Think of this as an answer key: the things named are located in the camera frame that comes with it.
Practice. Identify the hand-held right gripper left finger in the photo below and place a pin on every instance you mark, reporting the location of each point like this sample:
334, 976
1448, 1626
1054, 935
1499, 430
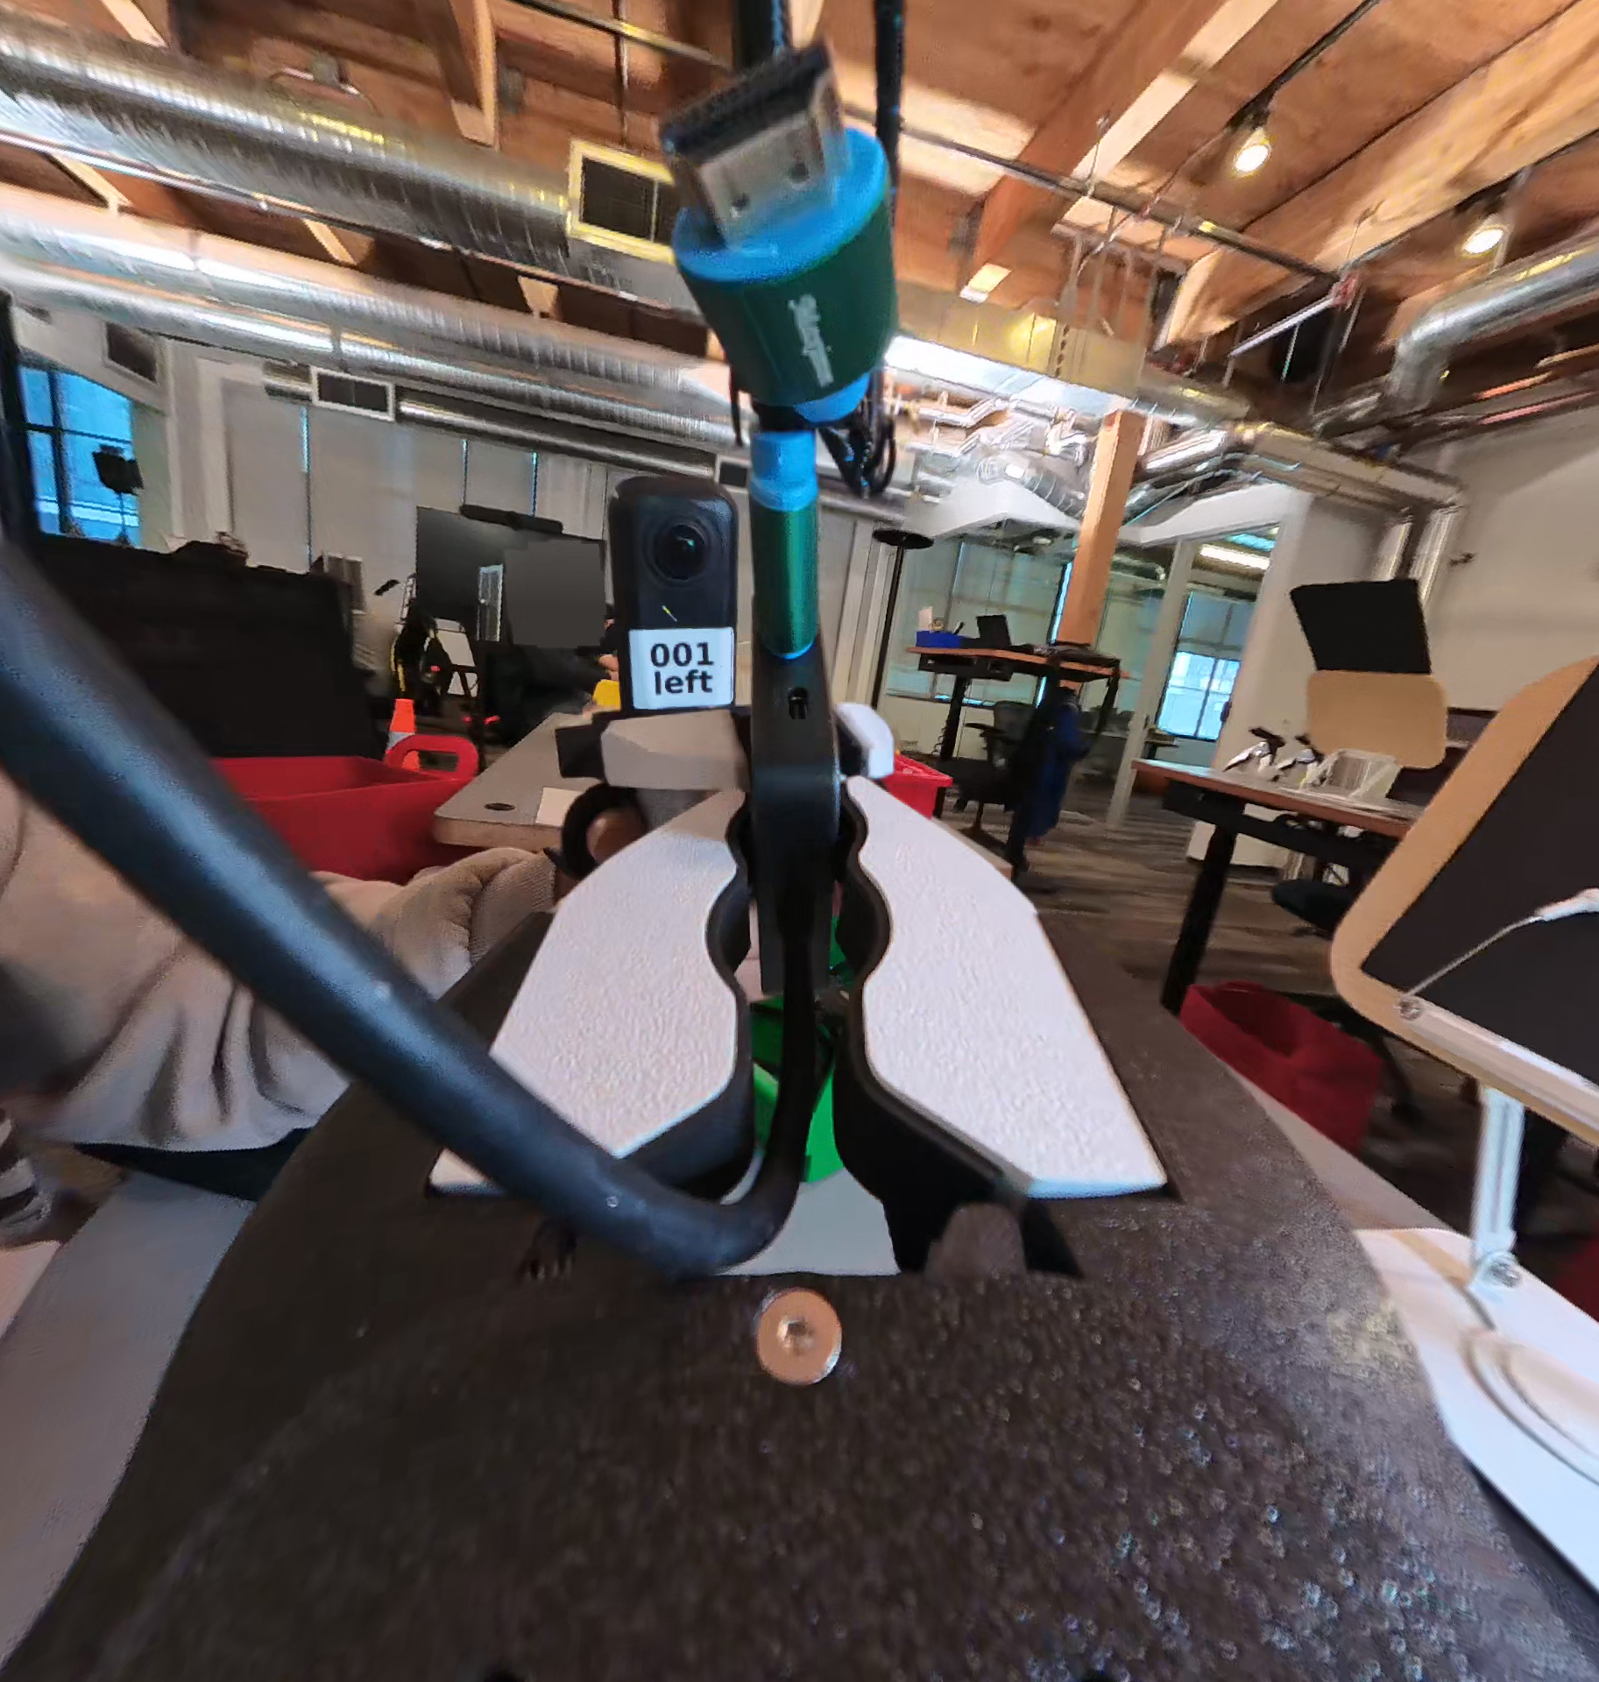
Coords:
630, 999

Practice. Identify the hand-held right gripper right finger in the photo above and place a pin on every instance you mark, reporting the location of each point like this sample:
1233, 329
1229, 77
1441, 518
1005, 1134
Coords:
998, 1038

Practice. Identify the green plastic bin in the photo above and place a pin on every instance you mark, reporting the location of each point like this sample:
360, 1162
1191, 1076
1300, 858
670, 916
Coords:
795, 1051

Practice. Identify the black adapter box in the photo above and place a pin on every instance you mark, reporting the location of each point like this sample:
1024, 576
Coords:
223, 867

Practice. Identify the person's left forearm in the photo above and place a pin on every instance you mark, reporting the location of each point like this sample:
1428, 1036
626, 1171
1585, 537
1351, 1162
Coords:
223, 973

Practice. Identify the black office chair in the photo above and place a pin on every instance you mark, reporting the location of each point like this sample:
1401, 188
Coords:
1017, 775

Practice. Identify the red ribbed plastic bin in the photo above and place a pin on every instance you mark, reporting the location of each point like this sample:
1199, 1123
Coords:
354, 802

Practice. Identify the wooden office desk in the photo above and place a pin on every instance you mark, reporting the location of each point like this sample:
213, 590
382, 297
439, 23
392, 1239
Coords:
1274, 802

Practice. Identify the black panel with wooden rim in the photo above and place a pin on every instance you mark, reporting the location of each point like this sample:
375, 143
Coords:
1366, 670
1537, 841

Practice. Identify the white tipped pin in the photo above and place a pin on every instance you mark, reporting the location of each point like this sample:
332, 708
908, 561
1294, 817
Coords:
1589, 905

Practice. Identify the silver air duct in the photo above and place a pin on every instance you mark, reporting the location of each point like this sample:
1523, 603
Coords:
275, 184

